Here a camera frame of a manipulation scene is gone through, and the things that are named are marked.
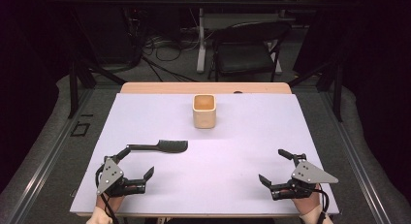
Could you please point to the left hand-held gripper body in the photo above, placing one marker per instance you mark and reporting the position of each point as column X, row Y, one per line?
column 110, row 177

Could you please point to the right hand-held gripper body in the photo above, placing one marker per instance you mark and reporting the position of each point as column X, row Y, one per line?
column 310, row 174

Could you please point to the black spatula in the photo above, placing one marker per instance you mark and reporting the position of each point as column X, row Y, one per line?
column 171, row 146

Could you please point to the square wooden cup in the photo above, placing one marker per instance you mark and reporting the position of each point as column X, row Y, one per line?
column 204, row 117

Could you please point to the person's left hand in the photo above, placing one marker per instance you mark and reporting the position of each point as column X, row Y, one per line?
column 113, row 202

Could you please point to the person's right hand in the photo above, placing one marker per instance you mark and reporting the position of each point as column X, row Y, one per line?
column 307, row 203

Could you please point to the white table mat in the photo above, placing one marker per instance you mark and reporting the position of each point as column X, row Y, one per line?
column 226, row 166

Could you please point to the black metal stand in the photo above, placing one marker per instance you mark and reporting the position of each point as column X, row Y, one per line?
column 73, row 88
column 338, row 91

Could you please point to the wooden table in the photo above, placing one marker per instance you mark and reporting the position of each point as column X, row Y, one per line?
column 181, row 87

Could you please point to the black folding chair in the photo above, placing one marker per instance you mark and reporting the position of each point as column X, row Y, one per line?
column 245, row 57

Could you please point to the white-legged desk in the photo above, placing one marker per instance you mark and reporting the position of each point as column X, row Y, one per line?
column 201, row 56

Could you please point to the metal floor rail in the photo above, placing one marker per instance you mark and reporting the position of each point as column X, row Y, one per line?
column 355, row 166
column 48, row 159

